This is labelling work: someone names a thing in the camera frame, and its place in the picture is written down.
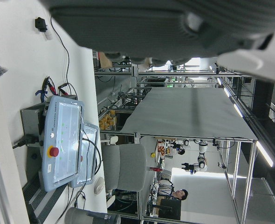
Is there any left robot hand grey white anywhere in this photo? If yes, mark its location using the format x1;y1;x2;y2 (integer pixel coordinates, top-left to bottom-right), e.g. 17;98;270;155
38;0;275;86

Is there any brown cardboard box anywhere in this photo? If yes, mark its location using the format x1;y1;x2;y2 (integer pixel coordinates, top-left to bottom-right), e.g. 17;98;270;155
99;52;113;68

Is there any dark grey control box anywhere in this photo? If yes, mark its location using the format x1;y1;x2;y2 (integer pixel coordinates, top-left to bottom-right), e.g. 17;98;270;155
20;104;50;147

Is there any grey finned metal box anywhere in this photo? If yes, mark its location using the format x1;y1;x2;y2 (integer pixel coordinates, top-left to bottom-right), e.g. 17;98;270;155
22;179;68;224

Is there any large grey table cover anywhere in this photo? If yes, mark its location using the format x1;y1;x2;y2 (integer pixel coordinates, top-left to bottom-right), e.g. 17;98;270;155
121;87;257;141

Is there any stack of yellow parts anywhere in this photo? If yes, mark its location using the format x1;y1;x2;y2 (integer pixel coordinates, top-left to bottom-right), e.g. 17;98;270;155
98;109;117;130

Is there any black power adapter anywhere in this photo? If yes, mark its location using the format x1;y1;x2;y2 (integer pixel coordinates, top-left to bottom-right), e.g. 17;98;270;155
34;16;52;41

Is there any grey teach pendant red button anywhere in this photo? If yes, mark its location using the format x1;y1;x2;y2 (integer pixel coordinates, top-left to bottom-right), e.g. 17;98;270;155
41;95;85;192
69;122;100;189

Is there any grey office chair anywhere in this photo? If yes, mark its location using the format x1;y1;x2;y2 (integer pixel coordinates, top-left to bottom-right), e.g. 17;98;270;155
100;136;148;208

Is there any black power plug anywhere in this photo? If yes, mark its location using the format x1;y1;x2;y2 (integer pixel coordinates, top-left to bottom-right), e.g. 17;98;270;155
13;133;40;149

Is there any black background monitor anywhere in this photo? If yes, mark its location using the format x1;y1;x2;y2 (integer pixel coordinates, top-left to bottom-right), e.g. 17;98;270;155
159;198;182;220

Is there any grey metal bottle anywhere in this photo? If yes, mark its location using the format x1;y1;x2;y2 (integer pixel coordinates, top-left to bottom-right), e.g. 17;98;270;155
64;207;121;224

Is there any aluminium profile frame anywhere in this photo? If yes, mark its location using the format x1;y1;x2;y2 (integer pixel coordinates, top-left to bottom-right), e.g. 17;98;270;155
94;65;275;224

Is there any thin black cable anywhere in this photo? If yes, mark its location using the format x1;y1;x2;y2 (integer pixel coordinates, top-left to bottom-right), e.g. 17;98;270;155
49;16;70;86

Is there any red black clip cable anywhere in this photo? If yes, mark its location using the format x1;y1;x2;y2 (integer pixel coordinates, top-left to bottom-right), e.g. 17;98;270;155
41;76;57;95
57;83;70;94

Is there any blue cable strap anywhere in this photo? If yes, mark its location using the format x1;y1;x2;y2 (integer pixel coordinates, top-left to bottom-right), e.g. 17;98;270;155
35;89;48;101

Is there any thick black pendant cable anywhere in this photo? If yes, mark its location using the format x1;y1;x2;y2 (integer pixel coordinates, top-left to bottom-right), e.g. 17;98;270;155
80;136;103;180

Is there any person with blue lanyard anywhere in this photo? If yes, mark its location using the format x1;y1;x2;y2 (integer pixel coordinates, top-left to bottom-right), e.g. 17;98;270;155
158;188;189;201

